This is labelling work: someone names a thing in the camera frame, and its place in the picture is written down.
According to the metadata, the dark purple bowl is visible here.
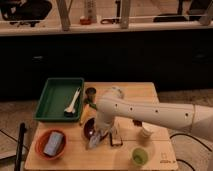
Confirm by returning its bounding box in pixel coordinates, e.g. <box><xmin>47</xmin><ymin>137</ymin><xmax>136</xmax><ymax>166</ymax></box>
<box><xmin>83</xmin><ymin>118</ymin><xmax>97</xmax><ymax>140</ymax></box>

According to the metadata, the grey towel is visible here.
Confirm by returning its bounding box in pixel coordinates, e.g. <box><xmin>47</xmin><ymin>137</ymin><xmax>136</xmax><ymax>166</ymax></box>
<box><xmin>88</xmin><ymin>132</ymin><xmax>101</xmax><ymax>149</ymax></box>

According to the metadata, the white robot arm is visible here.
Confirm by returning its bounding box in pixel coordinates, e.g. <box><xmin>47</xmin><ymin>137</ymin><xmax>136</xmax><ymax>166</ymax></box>
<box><xmin>95</xmin><ymin>86</ymin><xmax>213</xmax><ymax>142</ymax></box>

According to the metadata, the red small bowl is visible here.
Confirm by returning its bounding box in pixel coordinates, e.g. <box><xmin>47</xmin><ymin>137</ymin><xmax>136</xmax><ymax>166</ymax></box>
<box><xmin>79</xmin><ymin>16</ymin><xmax>92</xmax><ymax>25</ymax></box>

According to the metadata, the orange bowl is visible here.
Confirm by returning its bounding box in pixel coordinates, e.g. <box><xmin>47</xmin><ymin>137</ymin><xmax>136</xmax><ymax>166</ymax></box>
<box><xmin>35</xmin><ymin>130</ymin><xmax>66</xmax><ymax>160</ymax></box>

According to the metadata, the dark brown cup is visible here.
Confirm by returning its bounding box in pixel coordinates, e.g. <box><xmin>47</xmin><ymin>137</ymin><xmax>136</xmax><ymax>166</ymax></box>
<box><xmin>85</xmin><ymin>87</ymin><xmax>96</xmax><ymax>102</ymax></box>

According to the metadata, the green small object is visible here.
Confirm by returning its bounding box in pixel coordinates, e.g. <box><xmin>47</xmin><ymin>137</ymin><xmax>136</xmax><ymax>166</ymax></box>
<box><xmin>88</xmin><ymin>102</ymin><xmax>97</xmax><ymax>110</ymax></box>

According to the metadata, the white brush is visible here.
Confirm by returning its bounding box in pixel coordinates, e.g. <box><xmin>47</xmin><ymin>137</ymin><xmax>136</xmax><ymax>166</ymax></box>
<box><xmin>64</xmin><ymin>87</ymin><xmax>81</xmax><ymax>115</ymax></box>

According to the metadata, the small brown object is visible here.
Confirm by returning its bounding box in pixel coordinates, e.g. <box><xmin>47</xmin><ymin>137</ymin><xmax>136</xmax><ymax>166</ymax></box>
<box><xmin>133</xmin><ymin>120</ymin><xmax>142</xmax><ymax>127</ymax></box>

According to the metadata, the green plastic tray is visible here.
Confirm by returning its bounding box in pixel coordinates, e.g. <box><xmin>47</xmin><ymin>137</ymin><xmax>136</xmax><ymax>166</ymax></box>
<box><xmin>34</xmin><ymin>78</ymin><xmax>84</xmax><ymax>122</ymax></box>

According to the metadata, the black rectangular block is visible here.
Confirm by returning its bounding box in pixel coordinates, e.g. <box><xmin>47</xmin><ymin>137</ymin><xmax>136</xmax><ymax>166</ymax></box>
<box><xmin>109</xmin><ymin>129</ymin><xmax>123</xmax><ymax>147</ymax></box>

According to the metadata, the white paper cup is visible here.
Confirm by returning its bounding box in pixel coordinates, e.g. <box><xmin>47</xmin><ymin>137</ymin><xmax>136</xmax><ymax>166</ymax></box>
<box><xmin>140</xmin><ymin>123</ymin><xmax>154</xmax><ymax>138</ymax></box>

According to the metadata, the green cup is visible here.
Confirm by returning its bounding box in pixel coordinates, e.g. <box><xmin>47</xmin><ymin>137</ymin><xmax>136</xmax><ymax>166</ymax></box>
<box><xmin>131</xmin><ymin>148</ymin><xmax>148</xmax><ymax>166</ymax></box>

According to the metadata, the black pole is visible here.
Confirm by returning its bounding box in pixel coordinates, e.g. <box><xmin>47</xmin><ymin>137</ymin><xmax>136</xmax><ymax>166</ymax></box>
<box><xmin>14</xmin><ymin>123</ymin><xmax>27</xmax><ymax>171</ymax></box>

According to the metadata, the black office chair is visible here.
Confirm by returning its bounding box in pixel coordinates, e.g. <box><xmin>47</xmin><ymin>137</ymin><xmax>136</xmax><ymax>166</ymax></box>
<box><xmin>0</xmin><ymin>0</ymin><xmax>52</xmax><ymax>27</ymax></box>

